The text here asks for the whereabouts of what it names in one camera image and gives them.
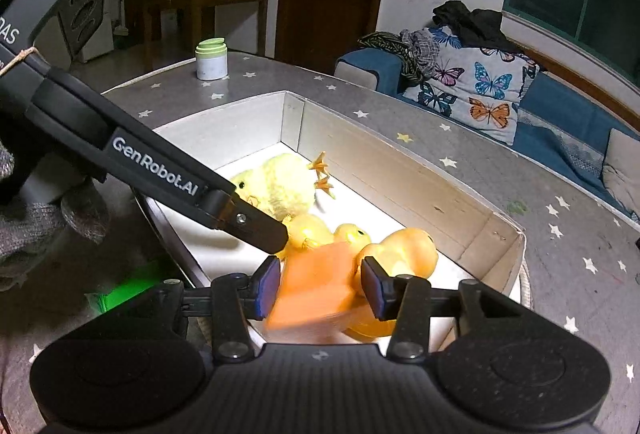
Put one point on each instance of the orange block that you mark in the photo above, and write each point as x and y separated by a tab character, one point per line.
310	284

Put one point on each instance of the blue sofa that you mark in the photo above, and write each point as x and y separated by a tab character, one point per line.
555	113

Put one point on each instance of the butterfly print pillow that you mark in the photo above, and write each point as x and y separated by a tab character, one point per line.
480	93

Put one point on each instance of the yellow plush chick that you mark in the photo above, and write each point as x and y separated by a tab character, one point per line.
280	184

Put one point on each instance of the person's left hand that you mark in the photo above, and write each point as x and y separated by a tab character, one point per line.
45	229

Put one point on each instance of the small yellow rubber duck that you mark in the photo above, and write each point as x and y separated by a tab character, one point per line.
305	231

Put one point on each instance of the striped dark cloth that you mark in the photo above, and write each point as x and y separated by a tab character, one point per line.
400	48

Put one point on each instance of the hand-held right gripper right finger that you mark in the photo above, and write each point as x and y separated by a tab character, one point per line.
372	289

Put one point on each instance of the white appliance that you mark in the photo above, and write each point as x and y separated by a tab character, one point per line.
95	36

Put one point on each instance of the black clothes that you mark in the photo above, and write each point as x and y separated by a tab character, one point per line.
475	26

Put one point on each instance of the green snack packet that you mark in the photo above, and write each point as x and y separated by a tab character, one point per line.
130	289

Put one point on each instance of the grey star-print tablecloth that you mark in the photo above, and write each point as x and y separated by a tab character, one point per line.
500	174

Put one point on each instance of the dark window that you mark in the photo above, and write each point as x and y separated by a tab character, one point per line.
575	13

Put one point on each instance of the grey pillow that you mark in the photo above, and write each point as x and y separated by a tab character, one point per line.
625	168

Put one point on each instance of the white jar with green lid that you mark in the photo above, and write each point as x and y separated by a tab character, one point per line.
211	66

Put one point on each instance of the white cardboard box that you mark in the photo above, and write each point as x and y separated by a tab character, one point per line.
400	184

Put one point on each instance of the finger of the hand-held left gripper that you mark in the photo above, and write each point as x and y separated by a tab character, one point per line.
260	229

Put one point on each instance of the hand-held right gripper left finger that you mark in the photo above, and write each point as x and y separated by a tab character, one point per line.
267	286

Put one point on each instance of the large yellow rubber duck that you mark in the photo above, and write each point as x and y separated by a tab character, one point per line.
405	249

